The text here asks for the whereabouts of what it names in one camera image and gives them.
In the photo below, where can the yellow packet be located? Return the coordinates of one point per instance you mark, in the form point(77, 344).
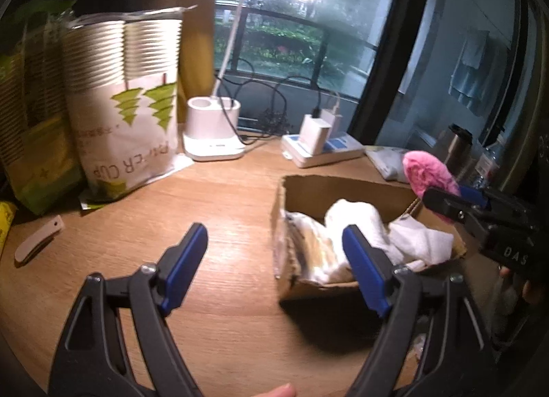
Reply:
point(7, 215)

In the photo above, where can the white charger left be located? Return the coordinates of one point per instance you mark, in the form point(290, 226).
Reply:
point(313, 135)

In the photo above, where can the paper cup pack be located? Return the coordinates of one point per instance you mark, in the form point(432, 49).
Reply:
point(121, 77)

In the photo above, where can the green yellow snack bag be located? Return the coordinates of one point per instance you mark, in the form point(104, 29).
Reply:
point(38, 155)

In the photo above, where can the white charger right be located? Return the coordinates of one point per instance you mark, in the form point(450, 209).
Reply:
point(333, 119)

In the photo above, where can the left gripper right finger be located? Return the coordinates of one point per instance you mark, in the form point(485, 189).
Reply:
point(456, 359)

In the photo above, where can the brown cardboard box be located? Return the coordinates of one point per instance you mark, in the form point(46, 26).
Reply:
point(312, 195)

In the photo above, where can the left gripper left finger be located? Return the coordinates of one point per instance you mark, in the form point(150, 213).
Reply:
point(91, 358)

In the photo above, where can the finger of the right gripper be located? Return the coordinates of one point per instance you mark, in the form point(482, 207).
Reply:
point(473, 196)
point(446, 205)

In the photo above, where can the clear water bottle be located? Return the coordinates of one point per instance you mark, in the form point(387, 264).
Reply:
point(488, 164)

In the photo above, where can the white frilly cloth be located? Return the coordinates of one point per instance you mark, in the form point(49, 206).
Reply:
point(304, 244)

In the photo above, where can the steel thermos mug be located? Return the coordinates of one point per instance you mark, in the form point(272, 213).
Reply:
point(453, 147)

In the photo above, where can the pink fuzzy plush pouch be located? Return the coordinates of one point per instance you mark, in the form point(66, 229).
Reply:
point(424, 170)

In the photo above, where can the white waffle cloth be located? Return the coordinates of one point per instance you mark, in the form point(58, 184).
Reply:
point(405, 240)

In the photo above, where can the hanging teal towel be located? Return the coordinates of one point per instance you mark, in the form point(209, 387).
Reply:
point(475, 74)

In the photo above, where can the white charger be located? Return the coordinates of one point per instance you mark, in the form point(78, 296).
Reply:
point(333, 119)
point(313, 135)

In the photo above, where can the white cloth package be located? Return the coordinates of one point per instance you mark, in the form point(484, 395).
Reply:
point(388, 161)

